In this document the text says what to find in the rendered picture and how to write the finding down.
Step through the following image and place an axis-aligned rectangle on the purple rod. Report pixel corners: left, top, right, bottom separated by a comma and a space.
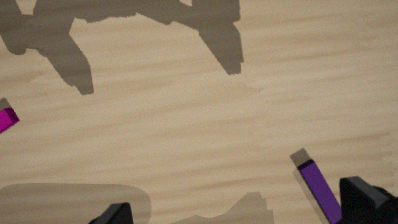
298, 159, 342, 224

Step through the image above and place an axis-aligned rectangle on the magenta rectangular block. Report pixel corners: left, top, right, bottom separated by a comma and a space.
0, 107, 20, 134

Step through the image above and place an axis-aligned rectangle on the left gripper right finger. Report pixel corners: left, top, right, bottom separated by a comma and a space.
335, 176, 398, 224

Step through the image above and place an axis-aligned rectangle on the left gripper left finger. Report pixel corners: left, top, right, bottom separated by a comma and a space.
88, 202, 133, 224

